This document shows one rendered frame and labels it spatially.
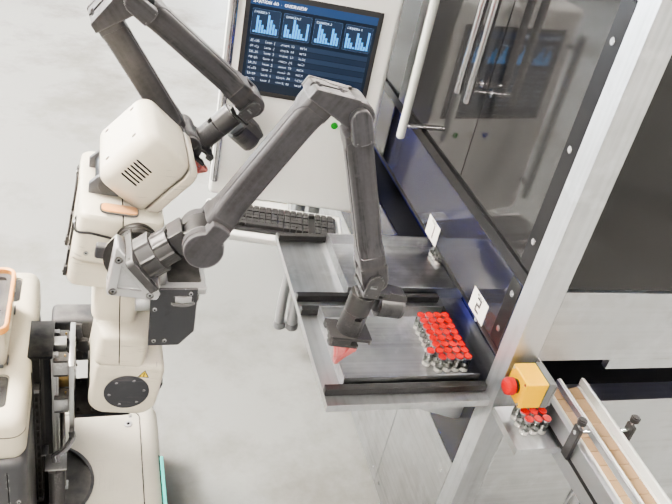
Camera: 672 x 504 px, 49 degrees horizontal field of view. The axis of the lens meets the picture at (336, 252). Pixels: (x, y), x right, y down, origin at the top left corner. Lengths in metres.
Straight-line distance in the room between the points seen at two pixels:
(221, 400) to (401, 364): 1.20
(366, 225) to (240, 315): 1.83
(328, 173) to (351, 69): 0.36
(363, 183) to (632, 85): 0.51
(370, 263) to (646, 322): 0.67
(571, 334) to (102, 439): 1.38
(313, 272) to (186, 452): 0.93
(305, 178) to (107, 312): 0.95
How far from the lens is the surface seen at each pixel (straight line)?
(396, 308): 1.63
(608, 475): 1.70
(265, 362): 3.05
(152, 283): 1.44
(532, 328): 1.67
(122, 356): 1.78
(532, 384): 1.66
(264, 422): 2.82
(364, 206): 1.46
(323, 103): 1.33
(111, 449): 2.33
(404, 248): 2.24
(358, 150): 1.40
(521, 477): 2.07
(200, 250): 1.42
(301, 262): 2.07
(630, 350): 1.87
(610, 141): 1.47
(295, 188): 2.46
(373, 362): 1.79
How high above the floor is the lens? 2.03
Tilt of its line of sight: 32 degrees down
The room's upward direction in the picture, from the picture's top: 13 degrees clockwise
